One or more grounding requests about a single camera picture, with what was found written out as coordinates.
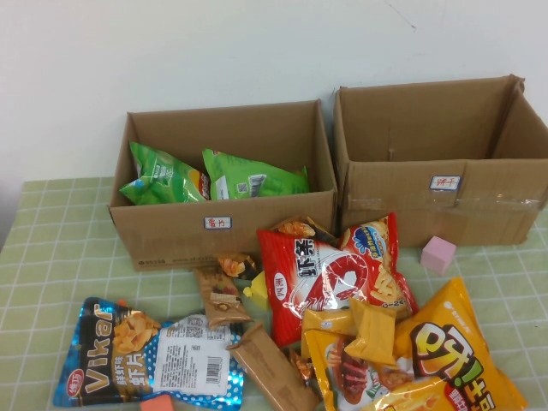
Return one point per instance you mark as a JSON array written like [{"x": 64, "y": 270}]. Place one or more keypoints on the green chip bag showing barcode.
[{"x": 257, "y": 177}]

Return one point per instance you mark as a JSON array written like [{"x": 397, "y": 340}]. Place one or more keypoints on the small dark orange snack packet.
[
  {"x": 301, "y": 366},
  {"x": 233, "y": 264}
]

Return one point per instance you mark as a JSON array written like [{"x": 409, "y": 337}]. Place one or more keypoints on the dark orange chip packet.
[{"x": 295, "y": 227}]

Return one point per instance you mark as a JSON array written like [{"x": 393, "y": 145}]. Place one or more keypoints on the red shrimp stick bag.
[{"x": 308, "y": 278}]

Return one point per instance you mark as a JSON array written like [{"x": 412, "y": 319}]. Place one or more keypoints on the small yellow packet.
[{"x": 257, "y": 293}]

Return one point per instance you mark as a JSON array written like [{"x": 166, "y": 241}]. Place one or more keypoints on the cardboard box with printed web address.
[{"x": 171, "y": 240}]

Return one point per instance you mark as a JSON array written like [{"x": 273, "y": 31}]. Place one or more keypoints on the brown wafer bar wrapper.
[{"x": 222, "y": 304}]

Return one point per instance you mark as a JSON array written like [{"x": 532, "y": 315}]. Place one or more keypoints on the green chip bag showing front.
[{"x": 162, "y": 180}]

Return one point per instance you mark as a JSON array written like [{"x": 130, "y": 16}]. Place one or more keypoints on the yellow biscuit packet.
[
  {"x": 372, "y": 329},
  {"x": 325, "y": 321}
]

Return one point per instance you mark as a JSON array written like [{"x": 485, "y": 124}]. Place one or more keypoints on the taped cardboard box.
[{"x": 406, "y": 201}]

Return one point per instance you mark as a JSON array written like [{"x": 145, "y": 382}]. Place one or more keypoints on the plain brown bar wrapper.
[{"x": 274, "y": 372}]

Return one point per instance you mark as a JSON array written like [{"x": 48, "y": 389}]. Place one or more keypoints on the pink cube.
[{"x": 437, "y": 254}]

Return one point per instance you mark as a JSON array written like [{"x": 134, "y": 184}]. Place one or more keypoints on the blue dotted bag white label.
[{"x": 192, "y": 359}]

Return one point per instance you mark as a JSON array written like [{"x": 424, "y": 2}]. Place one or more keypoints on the large yellow potato stick bag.
[{"x": 436, "y": 342}]

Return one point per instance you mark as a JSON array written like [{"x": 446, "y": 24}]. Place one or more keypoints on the green checked tablecloth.
[{"x": 55, "y": 240}]

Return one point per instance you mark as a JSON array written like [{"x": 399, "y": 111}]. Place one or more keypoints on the black blue Vikar chip bag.
[{"x": 103, "y": 355}]

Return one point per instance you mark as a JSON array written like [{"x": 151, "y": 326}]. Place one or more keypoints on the orange block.
[{"x": 156, "y": 404}]

